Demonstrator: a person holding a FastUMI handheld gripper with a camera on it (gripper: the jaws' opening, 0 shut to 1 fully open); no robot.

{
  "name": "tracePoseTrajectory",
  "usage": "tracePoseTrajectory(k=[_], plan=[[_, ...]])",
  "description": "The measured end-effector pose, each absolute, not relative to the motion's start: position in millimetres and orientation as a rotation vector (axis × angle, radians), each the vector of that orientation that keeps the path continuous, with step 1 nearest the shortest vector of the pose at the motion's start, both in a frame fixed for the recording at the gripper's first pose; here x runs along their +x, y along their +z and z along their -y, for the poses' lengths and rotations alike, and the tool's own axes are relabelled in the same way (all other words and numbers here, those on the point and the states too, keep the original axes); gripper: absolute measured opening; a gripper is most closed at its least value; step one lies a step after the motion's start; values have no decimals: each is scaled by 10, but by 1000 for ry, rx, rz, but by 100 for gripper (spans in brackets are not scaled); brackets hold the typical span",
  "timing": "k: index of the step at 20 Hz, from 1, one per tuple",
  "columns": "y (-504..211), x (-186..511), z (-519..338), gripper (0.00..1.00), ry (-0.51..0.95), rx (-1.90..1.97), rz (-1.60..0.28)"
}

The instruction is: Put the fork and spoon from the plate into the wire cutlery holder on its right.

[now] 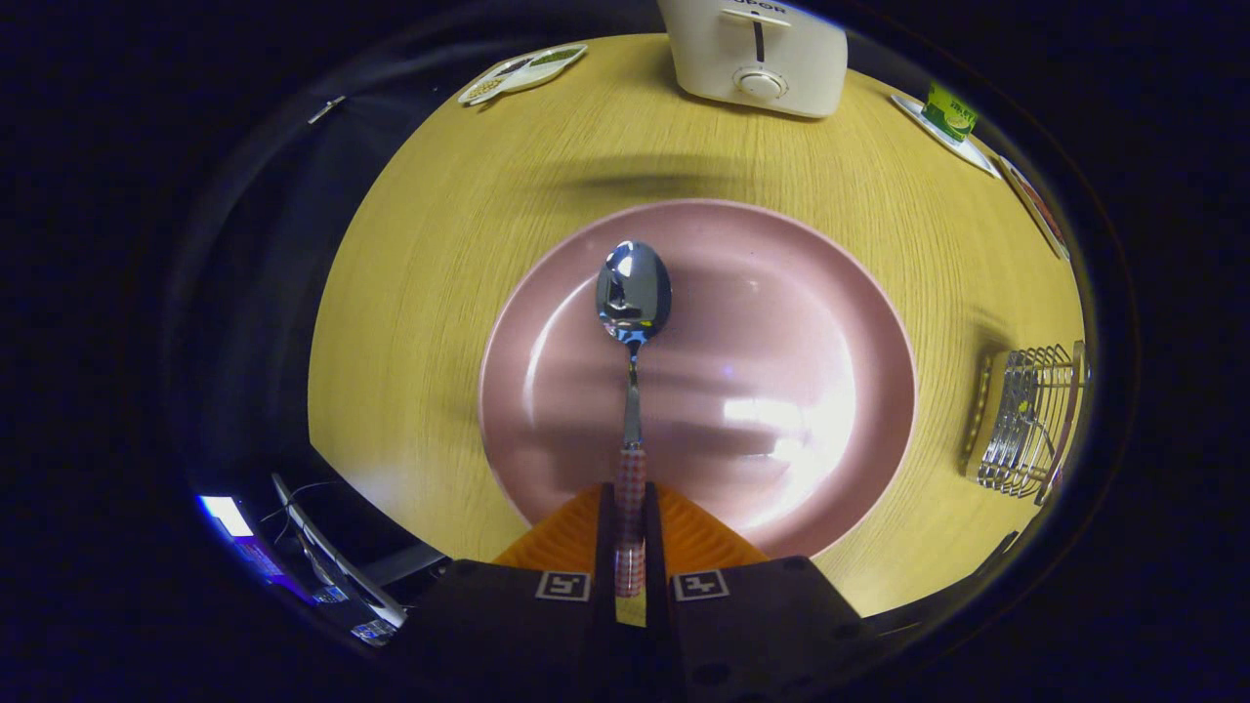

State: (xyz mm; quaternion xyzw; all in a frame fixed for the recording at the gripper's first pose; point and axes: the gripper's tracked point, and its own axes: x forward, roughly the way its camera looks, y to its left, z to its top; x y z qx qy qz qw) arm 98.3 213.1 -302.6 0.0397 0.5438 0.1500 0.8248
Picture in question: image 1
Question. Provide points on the small silver clip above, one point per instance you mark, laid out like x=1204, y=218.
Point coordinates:
x=326, y=109

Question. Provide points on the green label drink bottle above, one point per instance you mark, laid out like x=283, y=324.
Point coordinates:
x=949, y=112

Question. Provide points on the white divided condiment dish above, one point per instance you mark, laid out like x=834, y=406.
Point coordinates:
x=522, y=75

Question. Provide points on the grey metal frame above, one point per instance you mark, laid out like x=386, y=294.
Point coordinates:
x=337, y=571

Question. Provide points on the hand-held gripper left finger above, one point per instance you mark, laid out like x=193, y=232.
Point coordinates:
x=605, y=547

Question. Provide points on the white square coaster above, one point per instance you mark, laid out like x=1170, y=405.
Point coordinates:
x=977, y=156

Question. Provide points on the glowing blue screen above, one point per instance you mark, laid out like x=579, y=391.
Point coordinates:
x=226, y=515

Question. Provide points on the white plate with food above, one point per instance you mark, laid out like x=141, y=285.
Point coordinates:
x=1037, y=207

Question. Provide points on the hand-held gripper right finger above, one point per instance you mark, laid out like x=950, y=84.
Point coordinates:
x=653, y=547

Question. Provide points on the white toaster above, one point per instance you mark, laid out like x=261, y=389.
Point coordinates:
x=752, y=59

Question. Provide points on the pink round plate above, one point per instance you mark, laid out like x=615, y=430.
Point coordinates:
x=762, y=322

